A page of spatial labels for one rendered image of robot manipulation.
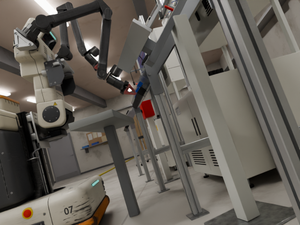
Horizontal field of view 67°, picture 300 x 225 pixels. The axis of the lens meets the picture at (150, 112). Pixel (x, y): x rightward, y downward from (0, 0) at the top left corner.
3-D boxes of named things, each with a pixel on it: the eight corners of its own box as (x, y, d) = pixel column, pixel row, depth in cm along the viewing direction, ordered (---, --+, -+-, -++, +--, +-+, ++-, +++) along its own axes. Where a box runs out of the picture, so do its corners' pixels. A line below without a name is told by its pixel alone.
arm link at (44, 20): (103, 0, 149) (104, -7, 139) (112, 20, 151) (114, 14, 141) (35, 23, 138) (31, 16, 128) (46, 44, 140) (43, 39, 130)
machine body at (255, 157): (247, 193, 112) (204, 77, 120) (196, 178, 180) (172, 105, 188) (347, 152, 125) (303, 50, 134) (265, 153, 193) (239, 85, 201)
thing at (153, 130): (160, 185, 199) (133, 102, 209) (155, 182, 222) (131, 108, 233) (185, 177, 204) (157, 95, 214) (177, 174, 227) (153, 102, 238)
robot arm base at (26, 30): (25, 39, 138) (14, 28, 126) (33, 29, 139) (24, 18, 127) (36, 47, 138) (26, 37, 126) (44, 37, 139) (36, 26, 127)
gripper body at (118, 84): (127, 85, 152) (117, 80, 152) (128, 81, 142) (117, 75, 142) (122, 94, 151) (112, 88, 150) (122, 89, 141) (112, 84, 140)
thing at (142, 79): (152, 81, 117) (140, 74, 117) (138, 107, 181) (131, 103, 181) (153, 79, 118) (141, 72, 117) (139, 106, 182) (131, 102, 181)
